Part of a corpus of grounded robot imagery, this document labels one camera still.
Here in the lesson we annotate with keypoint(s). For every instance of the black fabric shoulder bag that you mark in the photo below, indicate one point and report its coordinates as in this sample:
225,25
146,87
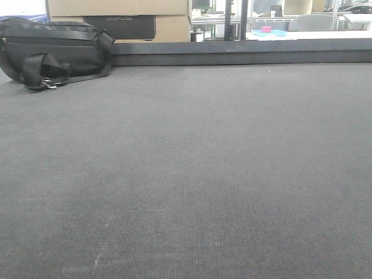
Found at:
46,55

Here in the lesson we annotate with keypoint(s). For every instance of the pink block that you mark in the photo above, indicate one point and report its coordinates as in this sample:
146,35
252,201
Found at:
266,29

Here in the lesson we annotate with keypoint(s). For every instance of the light blue tray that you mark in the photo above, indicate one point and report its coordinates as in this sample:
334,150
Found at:
271,32

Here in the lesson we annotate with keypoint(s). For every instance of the lower cardboard box black label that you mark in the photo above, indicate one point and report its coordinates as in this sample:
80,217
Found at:
139,28

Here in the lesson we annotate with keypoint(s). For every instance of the white background table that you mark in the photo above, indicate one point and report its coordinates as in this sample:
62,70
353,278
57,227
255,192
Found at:
313,35

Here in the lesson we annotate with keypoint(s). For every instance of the grey office chair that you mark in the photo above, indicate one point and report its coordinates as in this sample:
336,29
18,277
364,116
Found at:
314,22

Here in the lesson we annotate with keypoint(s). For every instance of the upper cardboard box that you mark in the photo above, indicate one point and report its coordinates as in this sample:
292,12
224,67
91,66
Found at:
118,7

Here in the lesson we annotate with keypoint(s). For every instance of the black raised platform edge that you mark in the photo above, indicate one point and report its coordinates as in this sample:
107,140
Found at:
217,53

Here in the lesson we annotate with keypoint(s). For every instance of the black vertical post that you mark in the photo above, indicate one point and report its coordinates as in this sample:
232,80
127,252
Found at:
244,17
228,27

